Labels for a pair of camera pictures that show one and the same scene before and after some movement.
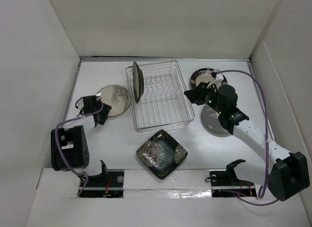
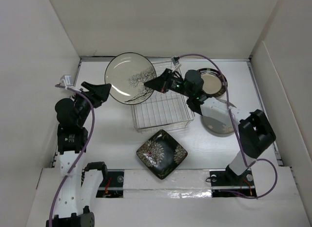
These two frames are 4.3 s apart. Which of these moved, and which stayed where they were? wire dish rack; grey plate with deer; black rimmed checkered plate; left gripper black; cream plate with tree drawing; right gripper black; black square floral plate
Moved: right gripper black; cream plate with tree drawing; left gripper black
Stayed: grey plate with deer; black square floral plate; black rimmed checkered plate; wire dish rack
